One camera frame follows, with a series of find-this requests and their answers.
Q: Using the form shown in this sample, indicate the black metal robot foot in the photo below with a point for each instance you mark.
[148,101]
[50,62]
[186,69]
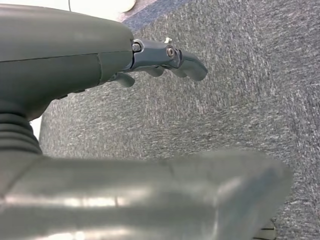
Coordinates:
[266,232]

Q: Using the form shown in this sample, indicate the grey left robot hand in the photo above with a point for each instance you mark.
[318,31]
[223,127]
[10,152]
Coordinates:
[62,43]

